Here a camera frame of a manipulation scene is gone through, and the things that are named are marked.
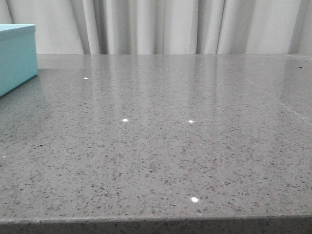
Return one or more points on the grey pleated curtain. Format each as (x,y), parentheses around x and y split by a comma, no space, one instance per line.
(146,27)

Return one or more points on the light blue plastic box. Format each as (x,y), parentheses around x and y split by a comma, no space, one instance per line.
(18,55)

